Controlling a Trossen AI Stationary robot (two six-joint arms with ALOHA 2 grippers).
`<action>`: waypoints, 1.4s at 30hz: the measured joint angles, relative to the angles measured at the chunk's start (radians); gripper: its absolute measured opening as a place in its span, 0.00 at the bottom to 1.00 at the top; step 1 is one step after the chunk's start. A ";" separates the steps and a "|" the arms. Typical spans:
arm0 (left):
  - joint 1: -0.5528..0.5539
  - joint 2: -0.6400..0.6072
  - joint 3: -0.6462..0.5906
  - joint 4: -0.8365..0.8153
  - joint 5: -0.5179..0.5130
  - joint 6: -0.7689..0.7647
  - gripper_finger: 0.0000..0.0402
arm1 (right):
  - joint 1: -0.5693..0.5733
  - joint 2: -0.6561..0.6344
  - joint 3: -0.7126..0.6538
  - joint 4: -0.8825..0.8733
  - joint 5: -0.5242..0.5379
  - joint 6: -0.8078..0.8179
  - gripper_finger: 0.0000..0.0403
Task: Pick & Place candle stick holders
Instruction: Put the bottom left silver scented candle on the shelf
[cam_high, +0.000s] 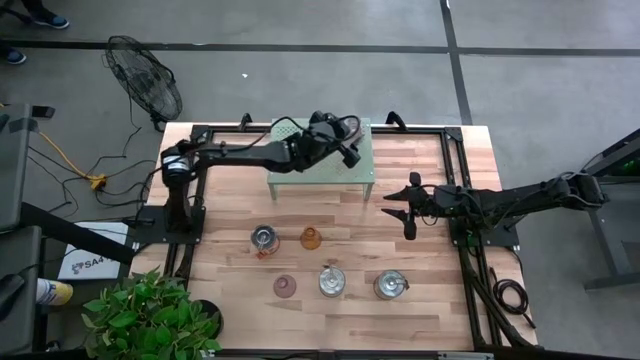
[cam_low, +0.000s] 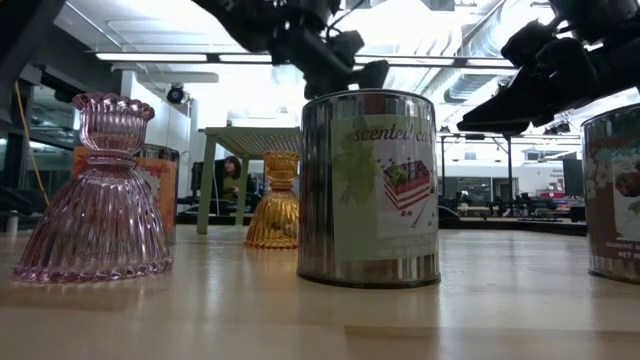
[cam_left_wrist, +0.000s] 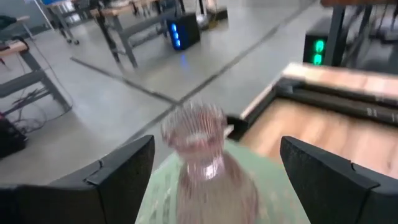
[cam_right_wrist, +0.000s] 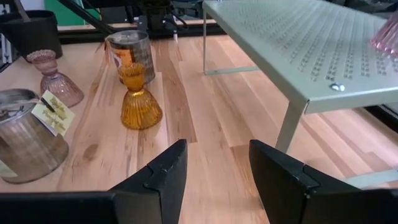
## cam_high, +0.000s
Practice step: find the clear glass jar with lid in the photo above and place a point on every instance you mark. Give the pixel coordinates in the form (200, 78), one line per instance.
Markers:
(390, 286)

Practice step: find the black diagonal beam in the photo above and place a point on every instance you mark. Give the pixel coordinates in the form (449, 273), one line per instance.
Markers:
(75, 232)

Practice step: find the black aluminium table frame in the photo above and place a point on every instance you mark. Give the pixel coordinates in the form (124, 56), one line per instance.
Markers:
(415, 131)

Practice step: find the person's leg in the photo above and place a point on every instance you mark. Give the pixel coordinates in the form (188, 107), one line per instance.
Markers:
(35, 7)

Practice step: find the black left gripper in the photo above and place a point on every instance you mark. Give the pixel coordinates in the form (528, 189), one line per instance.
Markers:
(325, 137)

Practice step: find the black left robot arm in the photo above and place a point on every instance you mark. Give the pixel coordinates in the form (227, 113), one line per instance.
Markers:
(240, 155)

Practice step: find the green perforated metal riser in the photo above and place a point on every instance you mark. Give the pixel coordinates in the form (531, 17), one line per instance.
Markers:
(310, 175)

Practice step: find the person's foot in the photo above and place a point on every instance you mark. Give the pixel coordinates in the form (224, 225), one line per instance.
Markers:
(52, 21)
(15, 56)

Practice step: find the black floor fan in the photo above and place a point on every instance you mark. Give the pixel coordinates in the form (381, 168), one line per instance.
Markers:
(145, 77)

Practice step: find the dark grey workstation panel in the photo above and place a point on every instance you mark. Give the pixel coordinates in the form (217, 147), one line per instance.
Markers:
(12, 175)
(20, 265)

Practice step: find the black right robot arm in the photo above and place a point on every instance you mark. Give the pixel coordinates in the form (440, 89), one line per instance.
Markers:
(525, 197)

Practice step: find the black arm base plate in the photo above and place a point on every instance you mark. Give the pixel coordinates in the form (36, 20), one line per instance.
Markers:
(505, 236)
(150, 230)

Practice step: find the grey metal bracket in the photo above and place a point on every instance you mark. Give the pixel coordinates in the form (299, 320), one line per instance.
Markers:
(465, 356)

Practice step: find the black frame clamp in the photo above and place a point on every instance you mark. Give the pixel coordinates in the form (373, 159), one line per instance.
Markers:
(245, 121)
(396, 119)

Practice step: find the amber glass candlestick holder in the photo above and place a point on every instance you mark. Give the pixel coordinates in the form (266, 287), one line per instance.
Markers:
(310, 239)

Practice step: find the clear jar with red base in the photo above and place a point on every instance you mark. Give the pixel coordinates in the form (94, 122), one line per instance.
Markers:
(263, 237)

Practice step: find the green potted plant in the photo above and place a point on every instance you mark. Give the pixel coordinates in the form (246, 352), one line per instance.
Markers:
(150, 320)

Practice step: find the white yellow cylinder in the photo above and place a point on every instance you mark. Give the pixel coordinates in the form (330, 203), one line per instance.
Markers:
(55, 292)

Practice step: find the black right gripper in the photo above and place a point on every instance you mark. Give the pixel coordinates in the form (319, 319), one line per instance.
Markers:
(427, 202)

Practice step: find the white printed box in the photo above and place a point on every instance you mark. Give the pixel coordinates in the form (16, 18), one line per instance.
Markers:
(92, 267)

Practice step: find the black metal stand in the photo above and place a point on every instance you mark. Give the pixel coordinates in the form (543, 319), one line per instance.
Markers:
(602, 237)

